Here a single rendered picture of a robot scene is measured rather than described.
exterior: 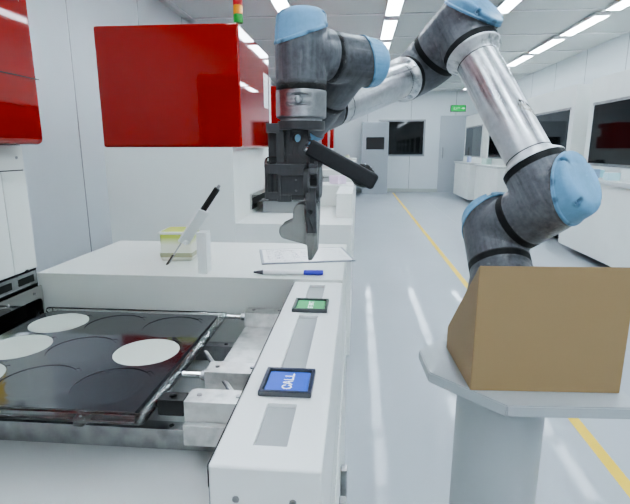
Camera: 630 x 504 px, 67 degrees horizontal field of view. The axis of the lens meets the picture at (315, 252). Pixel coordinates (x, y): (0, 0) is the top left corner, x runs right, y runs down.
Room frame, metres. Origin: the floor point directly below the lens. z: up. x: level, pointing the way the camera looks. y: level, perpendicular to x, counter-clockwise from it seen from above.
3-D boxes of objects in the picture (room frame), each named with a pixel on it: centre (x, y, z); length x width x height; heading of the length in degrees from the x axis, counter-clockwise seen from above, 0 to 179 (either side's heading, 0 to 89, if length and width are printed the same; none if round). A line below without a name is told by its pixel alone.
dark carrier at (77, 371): (0.71, 0.37, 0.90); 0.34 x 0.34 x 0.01; 85
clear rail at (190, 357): (0.69, 0.19, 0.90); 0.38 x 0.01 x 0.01; 175
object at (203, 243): (0.94, 0.24, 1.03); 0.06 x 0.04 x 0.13; 85
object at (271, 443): (0.61, 0.02, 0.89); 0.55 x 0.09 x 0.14; 175
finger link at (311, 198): (0.71, 0.01, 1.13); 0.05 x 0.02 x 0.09; 175
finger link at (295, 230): (0.72, 0.03, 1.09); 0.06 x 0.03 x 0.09; 85
